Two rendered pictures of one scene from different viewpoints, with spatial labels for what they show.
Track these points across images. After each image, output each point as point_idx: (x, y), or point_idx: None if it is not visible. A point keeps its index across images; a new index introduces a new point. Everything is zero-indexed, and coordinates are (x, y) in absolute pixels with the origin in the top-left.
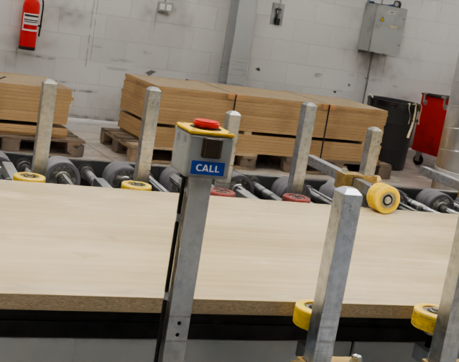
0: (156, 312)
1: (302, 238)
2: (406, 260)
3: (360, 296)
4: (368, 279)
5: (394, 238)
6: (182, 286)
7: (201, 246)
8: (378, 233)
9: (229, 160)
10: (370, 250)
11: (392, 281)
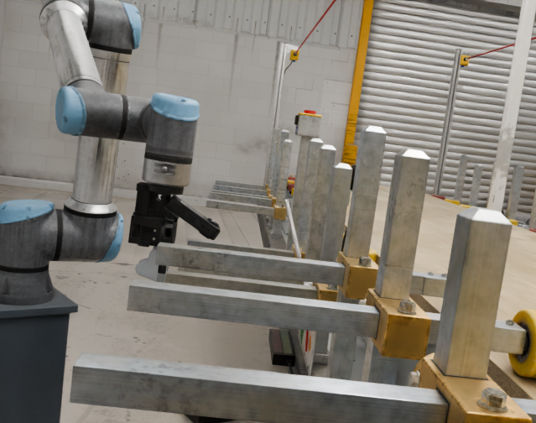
0: None
1: None
2: (525, 282)
3: (381, 246)
4: (431, 257)
5: None
6: (294, 190)
7: (297, 170)
8: None
9: (298, 125)
10: None
11: (434, 261)
